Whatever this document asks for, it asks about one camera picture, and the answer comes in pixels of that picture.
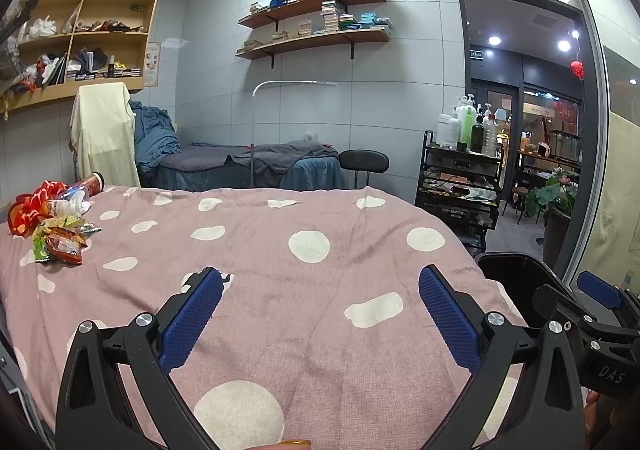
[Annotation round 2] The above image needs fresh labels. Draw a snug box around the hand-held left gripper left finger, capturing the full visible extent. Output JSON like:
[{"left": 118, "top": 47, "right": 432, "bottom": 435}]
[{"left": 56, "top": 266, "right": 224, "bottom": 450}]

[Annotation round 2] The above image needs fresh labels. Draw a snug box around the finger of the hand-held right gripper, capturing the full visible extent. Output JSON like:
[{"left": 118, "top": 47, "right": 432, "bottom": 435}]
[
  {"left": 576, "top": 270, "right": 638, "bottom": 318},
  {"left": 531, "top": 283, "right": 608, "bottom": 346}
]

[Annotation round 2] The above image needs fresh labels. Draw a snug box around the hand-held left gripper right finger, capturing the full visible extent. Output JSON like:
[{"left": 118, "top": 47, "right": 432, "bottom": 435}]
[{"left": 417, "top": 264, "right": 586, "bottom": 450}]

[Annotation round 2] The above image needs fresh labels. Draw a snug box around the person's right hand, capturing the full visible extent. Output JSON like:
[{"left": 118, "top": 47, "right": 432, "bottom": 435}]
[{"left": 582, "top": 390, "right": 631, "bottom": 446}]

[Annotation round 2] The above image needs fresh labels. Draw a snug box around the potted green plant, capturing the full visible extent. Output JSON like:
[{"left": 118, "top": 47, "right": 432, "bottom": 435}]
[{"left": 525, "top": 169, "right": 578, "bottom": 271}]

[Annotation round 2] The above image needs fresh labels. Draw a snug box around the pink polka dot blanket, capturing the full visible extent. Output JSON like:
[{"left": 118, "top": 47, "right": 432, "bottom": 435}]
[{"left": 0, "top": 185, "right": 531, "bottom": 450}]

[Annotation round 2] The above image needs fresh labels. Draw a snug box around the black metal cart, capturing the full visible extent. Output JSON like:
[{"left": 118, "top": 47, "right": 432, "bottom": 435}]
[{"left": 415, "top": 130, "right": 503, "bottom": 251}]

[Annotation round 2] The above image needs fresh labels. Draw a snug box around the pile of snack packets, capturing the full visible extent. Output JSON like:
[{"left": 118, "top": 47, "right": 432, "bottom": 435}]
[{"left": 7, "top": 180, "right": 103, "bottom": 266}]

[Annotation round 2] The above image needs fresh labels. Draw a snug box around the red chip can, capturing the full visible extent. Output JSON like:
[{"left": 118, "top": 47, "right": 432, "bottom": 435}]
[{"left": 75, "top": 171, "right": 106, "bottom": 198}]

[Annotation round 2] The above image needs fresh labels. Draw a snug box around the small labelled plastic bottle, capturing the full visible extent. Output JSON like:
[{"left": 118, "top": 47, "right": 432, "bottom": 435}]
[{"left": 42, "top": 185, "right": 93, "bottom": 218}]

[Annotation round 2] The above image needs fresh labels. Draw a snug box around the grey blanket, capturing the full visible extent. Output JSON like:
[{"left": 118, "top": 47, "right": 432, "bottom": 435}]
[{"left": 165, "top": 140, "right": 338, "bottom": 176}]

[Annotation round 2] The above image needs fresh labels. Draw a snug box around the clear plastic bottle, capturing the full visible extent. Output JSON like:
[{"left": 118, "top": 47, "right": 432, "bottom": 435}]
[{"left": 481, "top": 114, "right": 499, "bottom": 156}]

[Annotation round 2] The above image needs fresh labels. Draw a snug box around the black chair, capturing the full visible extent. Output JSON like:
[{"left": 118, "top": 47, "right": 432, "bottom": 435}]
[{"left": 339, "top": 149, "right": 390, "bottom": 190}]

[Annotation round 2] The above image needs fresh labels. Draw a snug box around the blue bedding pile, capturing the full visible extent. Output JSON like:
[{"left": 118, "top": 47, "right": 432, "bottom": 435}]
[{"left": 131, "top": 100, "right": 178, "bottom": 176}]

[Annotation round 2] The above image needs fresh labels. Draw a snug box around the massage bed with teal skirt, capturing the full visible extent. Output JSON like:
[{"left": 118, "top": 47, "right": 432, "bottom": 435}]
[{"left": 137, "top": 140, "right": 346, "bottom": 192}]

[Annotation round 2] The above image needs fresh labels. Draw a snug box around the white pump bottle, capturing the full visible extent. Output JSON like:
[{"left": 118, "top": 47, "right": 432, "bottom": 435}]
[{"left": 446, "top": 106, "right": 461, "bottom": 149}]

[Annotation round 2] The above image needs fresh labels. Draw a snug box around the green bottle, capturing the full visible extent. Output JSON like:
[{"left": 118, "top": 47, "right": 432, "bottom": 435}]
[{"left": 459, "top": 98, "right": 476, "bottom": 146}]

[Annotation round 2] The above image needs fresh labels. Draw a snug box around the white floor lamp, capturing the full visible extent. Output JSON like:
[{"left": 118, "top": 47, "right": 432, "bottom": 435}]
[{"left": 250, "top": 79, "right": 341, "bottom": 188}]

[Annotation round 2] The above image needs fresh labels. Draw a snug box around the cream cloth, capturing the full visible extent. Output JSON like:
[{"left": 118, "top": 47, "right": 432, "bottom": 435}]
[{"left": 69, "top": 82, "right": 142, "bottom": 188}]

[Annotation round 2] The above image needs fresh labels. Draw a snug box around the row of small boxes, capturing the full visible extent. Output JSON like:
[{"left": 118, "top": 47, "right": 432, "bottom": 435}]
[{"left": 65, "top": 65, "right": 143, "bottom": 81}]

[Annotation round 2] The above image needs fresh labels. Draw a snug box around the wooden cubby shelf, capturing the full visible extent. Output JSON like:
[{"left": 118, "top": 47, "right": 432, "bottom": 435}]
[{"left": 0, "top": 0, "right": 160, "bottom": 113}]

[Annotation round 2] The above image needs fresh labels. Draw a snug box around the pile of mixed clothes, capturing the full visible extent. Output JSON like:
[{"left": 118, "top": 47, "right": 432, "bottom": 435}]
[{"left": 75, "top": 18, "right": 151, "bottom": 34}]

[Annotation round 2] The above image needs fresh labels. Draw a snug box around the white plastic bag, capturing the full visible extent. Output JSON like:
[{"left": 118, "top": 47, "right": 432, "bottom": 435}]
[{"left": 27, "top": 15, "right": 58, "bottom": 38}]

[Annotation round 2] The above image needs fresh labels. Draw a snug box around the wall poster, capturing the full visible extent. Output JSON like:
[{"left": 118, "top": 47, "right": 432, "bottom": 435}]
[{"left": 145, "top": 41, "right": 162, "bottom": 87}]

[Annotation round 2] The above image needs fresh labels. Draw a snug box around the black door frame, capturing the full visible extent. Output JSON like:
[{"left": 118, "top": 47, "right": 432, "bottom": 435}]
[{"left": 455, "top": 0, "right": 608, "bottom": 276}]

